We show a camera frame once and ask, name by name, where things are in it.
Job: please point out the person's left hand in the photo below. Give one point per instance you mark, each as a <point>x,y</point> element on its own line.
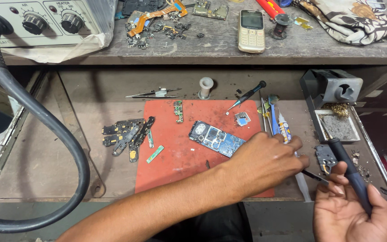
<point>264,161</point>

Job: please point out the blue plastic pry tool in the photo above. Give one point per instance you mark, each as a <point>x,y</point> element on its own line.
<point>274,117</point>

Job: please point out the white glue tube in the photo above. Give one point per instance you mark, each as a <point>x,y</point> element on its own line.
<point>284,127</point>

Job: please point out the small metal shield piece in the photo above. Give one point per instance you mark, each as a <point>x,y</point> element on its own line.
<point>242,118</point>

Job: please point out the black tweezers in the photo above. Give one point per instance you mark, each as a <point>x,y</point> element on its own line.
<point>316,177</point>

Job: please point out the heap of black flex boards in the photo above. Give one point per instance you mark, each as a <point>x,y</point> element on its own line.
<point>126,136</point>

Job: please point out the small green circuit board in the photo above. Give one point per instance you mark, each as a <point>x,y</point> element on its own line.
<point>178,111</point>

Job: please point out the grey cleaning sponge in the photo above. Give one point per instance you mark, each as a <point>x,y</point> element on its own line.
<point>339,127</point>

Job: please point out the person's black trousers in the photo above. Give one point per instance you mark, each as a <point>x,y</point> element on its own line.
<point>210,225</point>

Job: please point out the black precision screwdriver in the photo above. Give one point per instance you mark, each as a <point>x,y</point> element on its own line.
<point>247,95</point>

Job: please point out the grey soldering iron stand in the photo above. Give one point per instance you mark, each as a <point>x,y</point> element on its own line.
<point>331,87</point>

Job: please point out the grey hot air station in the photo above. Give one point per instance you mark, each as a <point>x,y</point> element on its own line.
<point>29,20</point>

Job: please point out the beige keypad mobile phone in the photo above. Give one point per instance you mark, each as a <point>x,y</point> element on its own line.
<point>251,32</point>

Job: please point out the yellow tape scrap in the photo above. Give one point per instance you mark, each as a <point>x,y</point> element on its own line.
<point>260,109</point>

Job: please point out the blue phone motherboard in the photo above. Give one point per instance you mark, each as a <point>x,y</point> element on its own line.
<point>217,138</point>

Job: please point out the floral patterned cloth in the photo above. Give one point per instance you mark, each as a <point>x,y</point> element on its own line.
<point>348,20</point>

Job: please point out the clear plastic sheet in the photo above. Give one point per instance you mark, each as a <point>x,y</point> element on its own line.
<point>79,45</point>

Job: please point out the red work mat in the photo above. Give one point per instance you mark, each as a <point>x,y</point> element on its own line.
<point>180,168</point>

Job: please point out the wooden pull-out tray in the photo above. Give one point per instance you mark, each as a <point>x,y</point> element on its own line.
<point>62,174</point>

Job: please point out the brass cleaning wool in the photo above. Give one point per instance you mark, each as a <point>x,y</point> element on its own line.
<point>336,109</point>

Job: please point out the yellow tape piece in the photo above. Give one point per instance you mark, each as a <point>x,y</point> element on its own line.
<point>302,23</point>

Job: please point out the person's left fingers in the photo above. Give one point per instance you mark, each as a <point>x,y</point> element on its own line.
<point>292,144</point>

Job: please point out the thin silver tweezers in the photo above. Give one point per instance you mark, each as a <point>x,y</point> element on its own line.
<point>264,116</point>

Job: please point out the heap of small circuit parts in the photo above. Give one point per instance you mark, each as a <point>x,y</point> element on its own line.
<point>166,30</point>

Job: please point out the black phone frame part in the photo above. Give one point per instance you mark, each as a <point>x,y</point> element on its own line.
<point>324,158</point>

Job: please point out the clear plastic strip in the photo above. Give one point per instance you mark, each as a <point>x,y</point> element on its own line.
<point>303,190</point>

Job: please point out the white empty spool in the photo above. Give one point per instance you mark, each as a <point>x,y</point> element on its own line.
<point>206,86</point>

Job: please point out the blue tool tip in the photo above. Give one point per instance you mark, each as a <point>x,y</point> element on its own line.
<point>285,2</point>

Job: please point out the thin green strip board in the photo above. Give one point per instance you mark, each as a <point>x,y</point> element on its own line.
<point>150,138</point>

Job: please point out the black solder spool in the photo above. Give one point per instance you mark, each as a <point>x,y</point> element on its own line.
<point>282,23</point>

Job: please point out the heap of solder debris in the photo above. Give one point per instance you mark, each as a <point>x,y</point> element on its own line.
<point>361,168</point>

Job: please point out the dark blue soldering iron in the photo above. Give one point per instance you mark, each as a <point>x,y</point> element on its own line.
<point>351,171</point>

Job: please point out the person's right hand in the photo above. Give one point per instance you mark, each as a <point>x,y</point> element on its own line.
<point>344,218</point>

